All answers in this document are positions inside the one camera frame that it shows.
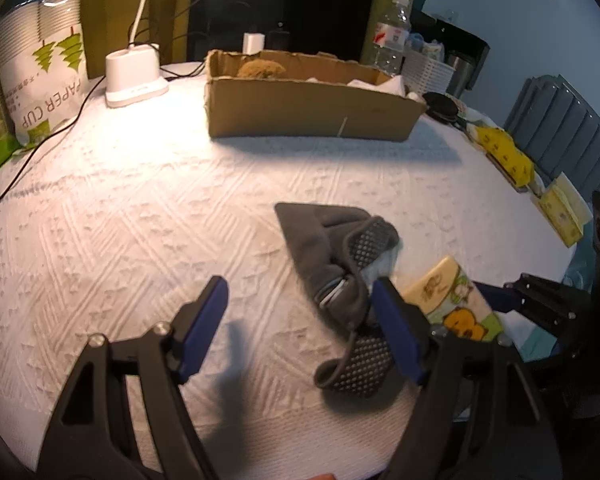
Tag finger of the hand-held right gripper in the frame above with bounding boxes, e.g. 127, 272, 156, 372
472, 273, 594, 342

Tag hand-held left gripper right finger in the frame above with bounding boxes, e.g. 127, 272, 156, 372
371, 277, 563, 480

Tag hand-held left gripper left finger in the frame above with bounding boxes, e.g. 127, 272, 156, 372
39, 275, 229, 480

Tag cartoon print tissue pack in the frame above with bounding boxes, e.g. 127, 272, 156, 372
399, 255, 505, 344

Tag grey dotted grip socks pair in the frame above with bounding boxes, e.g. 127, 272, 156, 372
273, 202, 402, 399

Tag brown cardboard box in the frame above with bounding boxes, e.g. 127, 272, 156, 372
204, 48, 428, 141

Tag white textured towel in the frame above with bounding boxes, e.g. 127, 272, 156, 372
347, 75, 409, 96

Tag bag of wooden cotton swabs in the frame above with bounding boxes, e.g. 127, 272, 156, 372
237, 58, 287, 80

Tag pale yellow tissue packet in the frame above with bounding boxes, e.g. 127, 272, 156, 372
537, 176, 592, 248

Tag grey chair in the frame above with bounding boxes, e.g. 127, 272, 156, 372
502, 74, 600, 202

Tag yellow snack packets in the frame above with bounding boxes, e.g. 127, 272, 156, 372
479, 126, 535, 187

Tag white embossed tablecloth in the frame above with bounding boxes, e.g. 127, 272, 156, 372
0, 60, 581, 480

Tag black round pouch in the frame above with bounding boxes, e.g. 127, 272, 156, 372
422, 91, 464, 122

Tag steel thermos cup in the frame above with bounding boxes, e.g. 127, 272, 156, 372
447, 52, 476, 99

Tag white woven basket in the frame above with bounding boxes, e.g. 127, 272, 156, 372
402, 47, 456, 97

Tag black monitor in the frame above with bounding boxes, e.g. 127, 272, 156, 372
410, 9, 491, 63

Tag white desk lamp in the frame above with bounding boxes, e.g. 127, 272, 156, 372
104, 0, 170, 109

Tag blue packets in basket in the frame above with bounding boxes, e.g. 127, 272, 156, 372
406, 32, 447, 59

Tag clear water bottle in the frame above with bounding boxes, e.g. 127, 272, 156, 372
371, 0, 412, 78

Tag white paper cup package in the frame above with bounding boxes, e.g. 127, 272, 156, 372
0, 0, 91, 149

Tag black phone cable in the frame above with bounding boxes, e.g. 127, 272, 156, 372
0, 74, 107, 217

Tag black charger cable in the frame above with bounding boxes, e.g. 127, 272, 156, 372
142, 0, 253, 80

